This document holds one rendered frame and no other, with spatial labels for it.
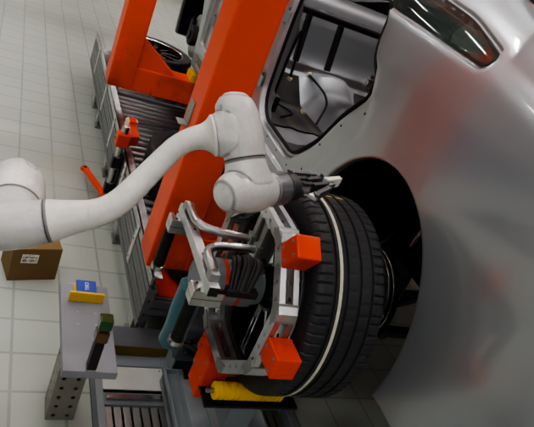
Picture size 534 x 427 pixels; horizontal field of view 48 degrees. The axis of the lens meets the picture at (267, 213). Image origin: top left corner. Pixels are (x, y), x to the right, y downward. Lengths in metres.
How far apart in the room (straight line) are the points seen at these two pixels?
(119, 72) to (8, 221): 2.71
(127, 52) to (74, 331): 2.30
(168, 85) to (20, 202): 2.76
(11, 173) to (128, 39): 2.53
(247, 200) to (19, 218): 0.51
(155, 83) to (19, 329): 1.98
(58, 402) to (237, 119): 1.36
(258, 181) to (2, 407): 1.43
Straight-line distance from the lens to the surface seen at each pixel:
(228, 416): 2.23
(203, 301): 1.61
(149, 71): 4.06
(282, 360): 1.60
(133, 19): 3.95
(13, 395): 2.50
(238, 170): 1.41
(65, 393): 2.35
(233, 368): 1.84
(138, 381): 2.55
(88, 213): 1.41
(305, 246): 1.57
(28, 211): 1.42
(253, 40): 2.03
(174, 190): 2.20
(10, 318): 2.80
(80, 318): 2.17
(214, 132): 1.41
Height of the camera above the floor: 1.85
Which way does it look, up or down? 25 degrees down
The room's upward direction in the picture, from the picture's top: 24 degrees clockwise
